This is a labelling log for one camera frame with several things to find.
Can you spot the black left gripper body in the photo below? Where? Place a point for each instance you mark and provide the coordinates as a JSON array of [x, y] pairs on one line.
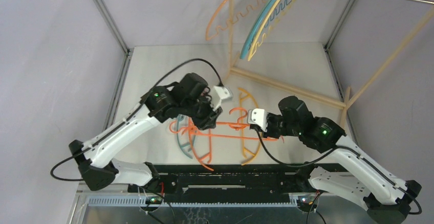
[[200, 110]]

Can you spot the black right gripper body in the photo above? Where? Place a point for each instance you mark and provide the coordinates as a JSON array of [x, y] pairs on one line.
[[271, 128]]

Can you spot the orange plastic hanger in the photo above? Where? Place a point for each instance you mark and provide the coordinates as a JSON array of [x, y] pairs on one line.
[[192, 130], [201, 148]]

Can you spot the yellow-orange plastic hanger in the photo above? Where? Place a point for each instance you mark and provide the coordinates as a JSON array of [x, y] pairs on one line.
[[248, 153]]

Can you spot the pale yellow wavy hanger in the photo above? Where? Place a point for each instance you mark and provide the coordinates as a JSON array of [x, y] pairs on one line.
[[271, 19]]

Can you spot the light blue wavy hanger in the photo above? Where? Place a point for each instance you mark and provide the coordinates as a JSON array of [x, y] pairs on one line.
[[257, 26]]

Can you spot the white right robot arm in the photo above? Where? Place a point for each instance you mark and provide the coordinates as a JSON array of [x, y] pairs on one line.
[[385, 197]]

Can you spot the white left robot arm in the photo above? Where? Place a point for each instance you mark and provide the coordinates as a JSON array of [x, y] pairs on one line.
[[96, 157]]

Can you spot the teal plastic hanger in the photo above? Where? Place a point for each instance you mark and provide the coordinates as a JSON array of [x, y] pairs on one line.
[[185, 147]]

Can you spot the peach wavy hanger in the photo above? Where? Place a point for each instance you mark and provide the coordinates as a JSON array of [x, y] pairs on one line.
[[234, 17]]

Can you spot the right circuit board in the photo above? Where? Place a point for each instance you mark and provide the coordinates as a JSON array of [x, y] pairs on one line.
[[306, 204]]

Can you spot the circuit board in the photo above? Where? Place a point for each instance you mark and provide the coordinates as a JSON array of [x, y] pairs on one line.
[[153, 201], [306, 204]]

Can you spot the left circuit board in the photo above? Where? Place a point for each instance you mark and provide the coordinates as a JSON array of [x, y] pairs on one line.
[[153, 201]]

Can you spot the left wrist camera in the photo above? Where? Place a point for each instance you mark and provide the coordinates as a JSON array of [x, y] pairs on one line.
[[219, 94]]

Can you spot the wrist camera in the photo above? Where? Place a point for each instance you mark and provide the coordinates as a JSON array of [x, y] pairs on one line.
[[219, 94], [257, 119]]

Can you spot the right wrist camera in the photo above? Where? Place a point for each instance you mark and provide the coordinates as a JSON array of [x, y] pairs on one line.
[[257, 119]]

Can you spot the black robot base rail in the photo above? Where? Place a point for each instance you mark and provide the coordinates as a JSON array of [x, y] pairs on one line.
[[253, 184]]

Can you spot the wooden clothes rack frame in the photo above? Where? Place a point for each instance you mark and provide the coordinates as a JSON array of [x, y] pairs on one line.
[[348, 100]]

